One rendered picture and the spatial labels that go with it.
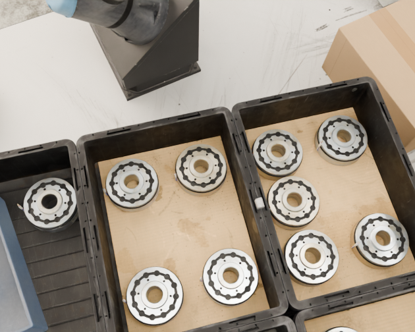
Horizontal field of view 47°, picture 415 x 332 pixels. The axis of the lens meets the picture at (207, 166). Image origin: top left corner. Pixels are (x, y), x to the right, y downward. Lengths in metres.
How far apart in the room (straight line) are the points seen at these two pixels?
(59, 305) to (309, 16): 0.95
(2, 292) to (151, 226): 0.34
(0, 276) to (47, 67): 0.70
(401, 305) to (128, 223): 0.54
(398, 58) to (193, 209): 0.56
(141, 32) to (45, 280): 0.53
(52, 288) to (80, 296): 0.05
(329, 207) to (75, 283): 0.52
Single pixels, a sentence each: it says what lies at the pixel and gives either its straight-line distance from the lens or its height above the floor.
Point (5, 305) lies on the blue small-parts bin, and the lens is 0.73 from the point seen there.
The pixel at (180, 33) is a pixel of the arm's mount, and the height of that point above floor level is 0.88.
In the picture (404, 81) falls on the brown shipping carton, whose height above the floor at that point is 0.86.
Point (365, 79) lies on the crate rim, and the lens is 1.03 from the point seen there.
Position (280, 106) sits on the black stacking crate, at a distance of 0.98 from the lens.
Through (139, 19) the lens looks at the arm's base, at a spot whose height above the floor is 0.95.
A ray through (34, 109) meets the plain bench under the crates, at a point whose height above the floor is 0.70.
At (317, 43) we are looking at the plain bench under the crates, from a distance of 1.34.
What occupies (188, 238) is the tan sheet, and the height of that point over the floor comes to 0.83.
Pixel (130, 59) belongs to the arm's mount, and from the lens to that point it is 1.12.
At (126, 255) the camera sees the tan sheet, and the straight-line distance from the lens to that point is 0.95.
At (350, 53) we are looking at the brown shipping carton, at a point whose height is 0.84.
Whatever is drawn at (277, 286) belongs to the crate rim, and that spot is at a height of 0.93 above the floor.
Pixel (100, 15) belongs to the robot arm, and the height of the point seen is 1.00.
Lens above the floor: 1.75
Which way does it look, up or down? 68 degrees down
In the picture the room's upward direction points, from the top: 4 degrees clockwise
